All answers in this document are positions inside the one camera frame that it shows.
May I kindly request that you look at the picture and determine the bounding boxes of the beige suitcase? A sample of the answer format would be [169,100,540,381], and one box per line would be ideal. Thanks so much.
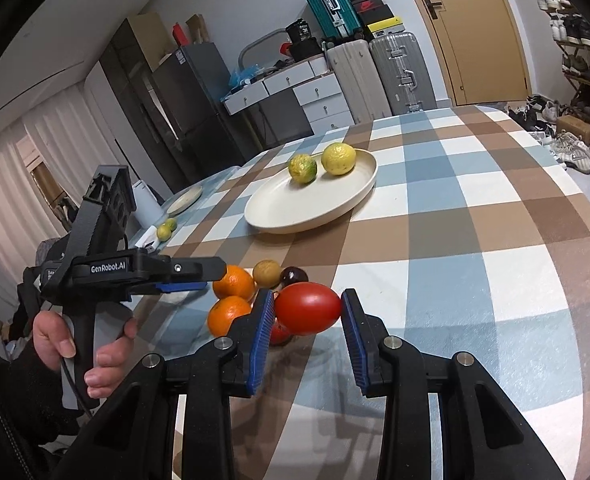
[325,40,393,121]

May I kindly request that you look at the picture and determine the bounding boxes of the white desk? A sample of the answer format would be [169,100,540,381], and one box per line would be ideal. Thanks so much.
[222,56,336,148]

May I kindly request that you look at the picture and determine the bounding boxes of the yellow and black shoebox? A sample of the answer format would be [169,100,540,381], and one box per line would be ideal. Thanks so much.
[365,16,406,37]

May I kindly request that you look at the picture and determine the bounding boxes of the black fabric bag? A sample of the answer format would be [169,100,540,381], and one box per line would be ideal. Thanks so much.
[290,40,326,62]

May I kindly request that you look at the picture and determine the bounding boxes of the dark purple plum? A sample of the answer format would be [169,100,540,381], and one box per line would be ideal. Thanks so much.
[280,266,309,288]

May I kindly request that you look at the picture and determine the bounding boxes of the blue plastic bag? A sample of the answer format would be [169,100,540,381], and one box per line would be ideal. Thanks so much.
[229,62,266,91]

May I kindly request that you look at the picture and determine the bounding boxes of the scattered pile of shoes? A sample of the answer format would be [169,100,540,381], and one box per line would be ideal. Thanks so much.
[505,94,590,176]

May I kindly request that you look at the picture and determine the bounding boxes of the small cardboard box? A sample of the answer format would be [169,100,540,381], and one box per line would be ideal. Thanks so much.
[556,115,590,143]

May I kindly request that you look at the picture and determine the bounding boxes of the red and black shoebox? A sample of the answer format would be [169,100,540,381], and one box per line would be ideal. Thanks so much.
[351,0,391,16]

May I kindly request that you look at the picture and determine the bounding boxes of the grey suitcase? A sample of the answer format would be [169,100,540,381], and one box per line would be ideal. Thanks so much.
[369,31,438,116]

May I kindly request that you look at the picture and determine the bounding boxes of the grey refrigerator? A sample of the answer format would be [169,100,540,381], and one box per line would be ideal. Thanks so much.
[151,42,258,181]

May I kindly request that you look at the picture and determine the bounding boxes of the brown blue checked tablecloth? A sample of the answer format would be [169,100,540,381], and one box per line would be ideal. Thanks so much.
[125,105,590,480]

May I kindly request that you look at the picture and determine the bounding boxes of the brown round fruit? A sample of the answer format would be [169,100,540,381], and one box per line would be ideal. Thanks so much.
[253,259,282,288]

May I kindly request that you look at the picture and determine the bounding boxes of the white drawer unit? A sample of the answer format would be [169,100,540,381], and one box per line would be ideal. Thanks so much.
[292,79,357,133]

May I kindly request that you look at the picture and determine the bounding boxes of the person's left hand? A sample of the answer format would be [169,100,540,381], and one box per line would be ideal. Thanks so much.
[32,310,139,402]

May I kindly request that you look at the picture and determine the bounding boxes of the black cable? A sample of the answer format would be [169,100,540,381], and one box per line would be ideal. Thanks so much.
[61,357,94,418]

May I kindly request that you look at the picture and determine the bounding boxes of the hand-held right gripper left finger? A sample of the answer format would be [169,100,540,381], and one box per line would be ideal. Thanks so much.
[72,289,276,480]

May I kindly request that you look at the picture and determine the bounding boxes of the teal suitcase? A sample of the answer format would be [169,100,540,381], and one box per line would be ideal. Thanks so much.
[296,0,366,41]

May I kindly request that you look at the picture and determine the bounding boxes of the red tomato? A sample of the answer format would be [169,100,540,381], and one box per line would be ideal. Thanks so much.
[274,282,342,337]
[269,321,292,346]

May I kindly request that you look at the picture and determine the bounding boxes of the large cream plate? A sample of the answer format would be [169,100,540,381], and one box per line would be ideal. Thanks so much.
[244,149,379,234]

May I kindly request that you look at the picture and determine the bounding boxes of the small cream plate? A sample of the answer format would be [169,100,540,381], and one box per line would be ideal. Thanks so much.
[167,187,204,216]

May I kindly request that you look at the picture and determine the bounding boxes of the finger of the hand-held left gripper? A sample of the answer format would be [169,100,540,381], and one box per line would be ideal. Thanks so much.
[167,256,227,285]
[155,281,209,294]

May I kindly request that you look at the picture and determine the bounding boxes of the white curtain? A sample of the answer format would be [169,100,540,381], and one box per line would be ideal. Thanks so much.
[0,80,126,261]

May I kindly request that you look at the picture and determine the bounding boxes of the grey arched frame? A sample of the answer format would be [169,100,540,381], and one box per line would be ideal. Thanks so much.
[237,27,291,68]

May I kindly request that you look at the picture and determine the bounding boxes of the orange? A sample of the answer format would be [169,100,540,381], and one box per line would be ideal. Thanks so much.
[212,265,257,302]
[207,296,252,339]

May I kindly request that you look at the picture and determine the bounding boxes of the yellow wrinkled lemon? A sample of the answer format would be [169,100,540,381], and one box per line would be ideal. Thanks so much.
[321,143,358,177]

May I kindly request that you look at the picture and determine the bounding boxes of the wooden door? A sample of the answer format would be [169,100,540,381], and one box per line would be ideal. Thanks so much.
[394,0,531,107]

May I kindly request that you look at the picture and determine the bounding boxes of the black printed bag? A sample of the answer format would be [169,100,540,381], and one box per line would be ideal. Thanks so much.
[285,19,316,46]

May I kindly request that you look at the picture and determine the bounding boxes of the brown cardboard box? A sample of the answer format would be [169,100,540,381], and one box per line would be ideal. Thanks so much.
[186,14,215,45]

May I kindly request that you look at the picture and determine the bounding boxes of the person's left forearm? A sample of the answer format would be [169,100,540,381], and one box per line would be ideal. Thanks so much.
[0,342,83,480]

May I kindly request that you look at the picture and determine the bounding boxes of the dark glass cabinet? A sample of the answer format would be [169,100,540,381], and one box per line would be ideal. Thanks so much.
[97,17,176,196]

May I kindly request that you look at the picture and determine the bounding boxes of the rows of assorted shoes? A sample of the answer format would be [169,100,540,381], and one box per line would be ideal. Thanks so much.
[538,0,590,128]

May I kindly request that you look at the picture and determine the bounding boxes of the yellow-green citrus fruit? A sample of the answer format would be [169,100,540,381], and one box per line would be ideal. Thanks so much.
[288,154,319,185]

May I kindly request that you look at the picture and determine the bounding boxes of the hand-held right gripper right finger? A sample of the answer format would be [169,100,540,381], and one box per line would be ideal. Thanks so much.
[341,289,568,480]

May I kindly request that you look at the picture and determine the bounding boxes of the white kettle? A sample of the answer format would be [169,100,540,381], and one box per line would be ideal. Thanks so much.
[132,180,163,226]

